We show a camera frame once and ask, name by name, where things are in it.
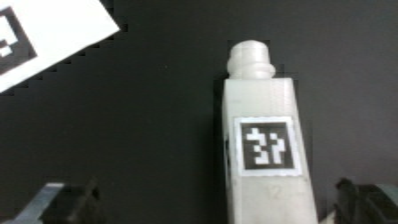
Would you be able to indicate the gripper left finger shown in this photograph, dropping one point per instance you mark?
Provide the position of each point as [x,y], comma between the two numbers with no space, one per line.
[62,205]

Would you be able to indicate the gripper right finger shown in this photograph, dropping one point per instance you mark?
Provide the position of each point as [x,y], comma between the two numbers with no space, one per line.
[366,203]

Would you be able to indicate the white table leg with tag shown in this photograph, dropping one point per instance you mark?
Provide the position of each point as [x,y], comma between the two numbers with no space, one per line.
[266,174]

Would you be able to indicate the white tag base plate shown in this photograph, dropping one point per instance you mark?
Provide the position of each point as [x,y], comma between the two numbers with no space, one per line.
[48,29]

